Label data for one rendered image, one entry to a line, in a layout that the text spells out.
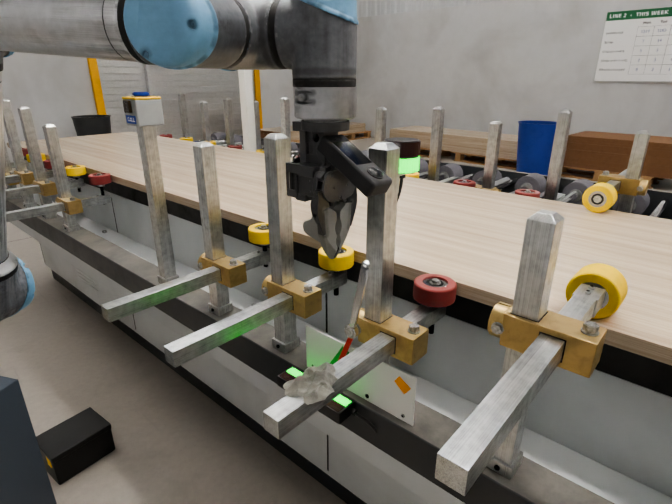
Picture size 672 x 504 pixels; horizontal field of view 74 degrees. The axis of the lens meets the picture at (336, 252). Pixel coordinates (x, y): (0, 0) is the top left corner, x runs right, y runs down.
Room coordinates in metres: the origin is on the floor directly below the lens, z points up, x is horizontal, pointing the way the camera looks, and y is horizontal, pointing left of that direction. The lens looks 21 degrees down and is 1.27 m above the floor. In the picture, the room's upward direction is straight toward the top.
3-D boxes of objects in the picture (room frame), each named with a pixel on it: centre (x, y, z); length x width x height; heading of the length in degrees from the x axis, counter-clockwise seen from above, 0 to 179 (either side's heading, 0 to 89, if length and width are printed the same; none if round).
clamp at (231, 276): (1.02, 0.28, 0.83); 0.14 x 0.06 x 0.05; 48
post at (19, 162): (2.03, 1.42, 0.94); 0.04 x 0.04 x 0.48; 48
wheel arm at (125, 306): (0.95, 0.32, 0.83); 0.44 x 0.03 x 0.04; 138
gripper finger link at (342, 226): (0.69, 0.01, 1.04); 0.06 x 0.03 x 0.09; 48
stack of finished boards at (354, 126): (9.49, 0.46, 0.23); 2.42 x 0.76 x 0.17; 136
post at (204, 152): (1.03, 0.30, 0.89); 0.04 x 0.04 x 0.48; 48
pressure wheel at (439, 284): (0.77, -0.19, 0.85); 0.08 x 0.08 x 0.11
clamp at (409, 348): (0.69, -0.09, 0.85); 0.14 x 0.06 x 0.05; 48
